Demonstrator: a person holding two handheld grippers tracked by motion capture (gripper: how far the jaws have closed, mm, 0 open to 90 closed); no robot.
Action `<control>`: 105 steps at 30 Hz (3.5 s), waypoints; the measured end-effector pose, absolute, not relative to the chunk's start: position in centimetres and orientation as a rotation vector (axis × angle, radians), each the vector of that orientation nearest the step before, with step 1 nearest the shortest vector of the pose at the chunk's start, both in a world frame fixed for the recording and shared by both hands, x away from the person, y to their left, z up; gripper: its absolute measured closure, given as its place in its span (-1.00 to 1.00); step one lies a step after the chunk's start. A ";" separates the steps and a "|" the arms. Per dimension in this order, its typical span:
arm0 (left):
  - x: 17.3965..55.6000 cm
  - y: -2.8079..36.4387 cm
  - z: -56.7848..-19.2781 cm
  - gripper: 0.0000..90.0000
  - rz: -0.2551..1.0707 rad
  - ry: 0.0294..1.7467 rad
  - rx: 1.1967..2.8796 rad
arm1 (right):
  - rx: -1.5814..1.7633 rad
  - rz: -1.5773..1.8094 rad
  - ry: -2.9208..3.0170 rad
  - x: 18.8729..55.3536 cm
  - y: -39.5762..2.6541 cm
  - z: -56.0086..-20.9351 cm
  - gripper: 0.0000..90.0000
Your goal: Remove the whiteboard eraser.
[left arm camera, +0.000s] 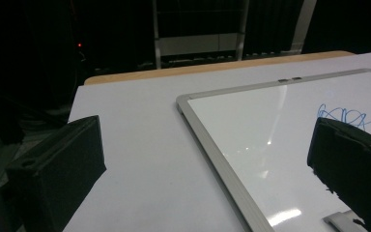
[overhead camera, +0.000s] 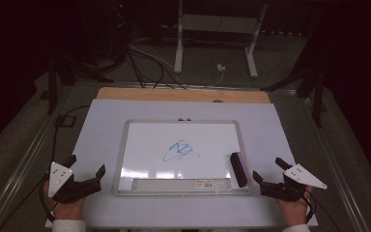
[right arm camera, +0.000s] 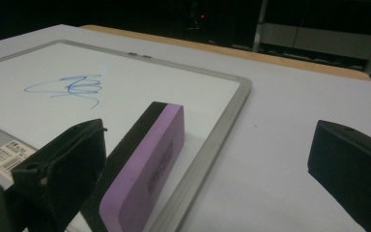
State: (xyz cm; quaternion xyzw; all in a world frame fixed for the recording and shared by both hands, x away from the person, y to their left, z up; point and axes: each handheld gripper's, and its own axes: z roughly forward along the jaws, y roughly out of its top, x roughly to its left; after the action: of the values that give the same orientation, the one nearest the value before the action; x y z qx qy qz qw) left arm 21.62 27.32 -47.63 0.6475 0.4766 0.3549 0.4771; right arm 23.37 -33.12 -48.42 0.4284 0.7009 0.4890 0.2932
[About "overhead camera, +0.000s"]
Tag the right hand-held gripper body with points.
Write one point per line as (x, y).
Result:
(302, 177)

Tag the metal floor rail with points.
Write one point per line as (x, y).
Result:
(22, 161)
(335, 167)

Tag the black square floor plate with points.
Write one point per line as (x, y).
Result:
(65, 121)

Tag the black tripod stand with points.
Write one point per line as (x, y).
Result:
(317, 93)
(53, 83)

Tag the white metal stand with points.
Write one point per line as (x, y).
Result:
(217, 23)

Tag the person's left hand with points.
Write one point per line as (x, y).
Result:
(67, 211)

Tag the large white table sheet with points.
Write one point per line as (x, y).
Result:
(103, 135)

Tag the dark equipment with red light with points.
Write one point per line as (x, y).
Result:
(120, 19)

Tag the black and purple whiteboard eraser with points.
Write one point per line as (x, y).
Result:
(239, 169)

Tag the silver-framed whiteboard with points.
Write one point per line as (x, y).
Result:
(180, 148)

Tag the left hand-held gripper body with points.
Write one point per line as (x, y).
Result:
(59, 180)

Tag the person's right hand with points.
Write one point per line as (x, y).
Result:
(293, 211)

